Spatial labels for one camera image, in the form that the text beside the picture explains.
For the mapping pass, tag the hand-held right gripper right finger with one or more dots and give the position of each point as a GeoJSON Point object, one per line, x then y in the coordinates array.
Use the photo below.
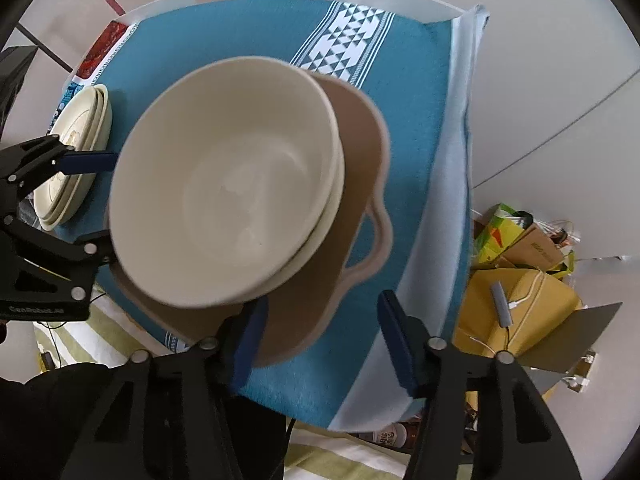
{"type": "Point", "coordinates": [395, 350]}

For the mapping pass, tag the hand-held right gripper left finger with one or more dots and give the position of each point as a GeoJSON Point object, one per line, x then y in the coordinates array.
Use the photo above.
{"type": "Point", "coordinates": [250, 345]}

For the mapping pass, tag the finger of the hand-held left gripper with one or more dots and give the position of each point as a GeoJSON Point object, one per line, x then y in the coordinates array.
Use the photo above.
{"type": "Point", "coordinates": [75, 250]}
{"type": "Point", "coordinates": [90, 161]}

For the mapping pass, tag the large white plate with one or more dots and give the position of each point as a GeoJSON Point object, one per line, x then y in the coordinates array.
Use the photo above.
{"type": "Point", "coordinates": [107, 120]}

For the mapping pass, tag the cream plate with cartoon print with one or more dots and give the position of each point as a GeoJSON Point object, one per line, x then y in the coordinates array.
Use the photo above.
{"type": "Point", "coordinates": [75, 115]}

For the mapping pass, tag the plain white bowl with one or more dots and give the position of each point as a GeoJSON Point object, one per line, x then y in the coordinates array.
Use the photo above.
{"type": "Point", "coordinates": [225, 185]}

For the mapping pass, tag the cream bowl with cartoon print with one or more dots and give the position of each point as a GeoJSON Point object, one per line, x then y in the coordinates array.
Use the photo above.
{"type": "Point", "coordinates": [334, 200]}

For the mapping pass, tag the white label bottle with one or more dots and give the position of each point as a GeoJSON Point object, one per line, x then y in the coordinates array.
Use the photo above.
{"type": "Point", "coordinates": [390, 435]}

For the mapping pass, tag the black object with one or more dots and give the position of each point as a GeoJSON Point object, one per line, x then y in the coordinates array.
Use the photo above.
{"type": "Point", "coordinates": [17, 80]}

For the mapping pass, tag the grey adapter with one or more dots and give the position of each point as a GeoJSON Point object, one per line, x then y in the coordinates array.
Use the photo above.
{"type": "Point", "coordinates": [501, 305]}

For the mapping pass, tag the patterned table cover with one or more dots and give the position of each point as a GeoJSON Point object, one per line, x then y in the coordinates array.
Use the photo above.
{"type": "Point", "coordinates": [100, 45]}

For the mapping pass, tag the green striped bedding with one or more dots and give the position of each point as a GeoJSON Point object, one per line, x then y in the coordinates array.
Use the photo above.
{"type": "Point", "coordinates": [340, 460]}

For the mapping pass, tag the yellow bag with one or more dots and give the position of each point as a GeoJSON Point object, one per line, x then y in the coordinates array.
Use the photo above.
{"type": "Point", "coordinates": [540, 300]}

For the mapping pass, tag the green and yellow box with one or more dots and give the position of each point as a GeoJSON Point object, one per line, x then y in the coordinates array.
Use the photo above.
{"type": "Point", "coordinates": [500, 235]}

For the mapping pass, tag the brown cardboard box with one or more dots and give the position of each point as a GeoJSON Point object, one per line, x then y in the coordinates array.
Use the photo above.
{"type": "Point", "coordinates": [537, 250]}

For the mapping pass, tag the grey cardboard flap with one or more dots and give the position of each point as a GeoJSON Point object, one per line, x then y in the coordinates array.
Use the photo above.
{"type": "Point", "coordinates": [575, 335]}

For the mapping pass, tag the blue tablecloth with white pattern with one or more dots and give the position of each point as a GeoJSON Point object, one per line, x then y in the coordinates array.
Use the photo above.
{"type": "Point", "coordinates": [425, 110]}

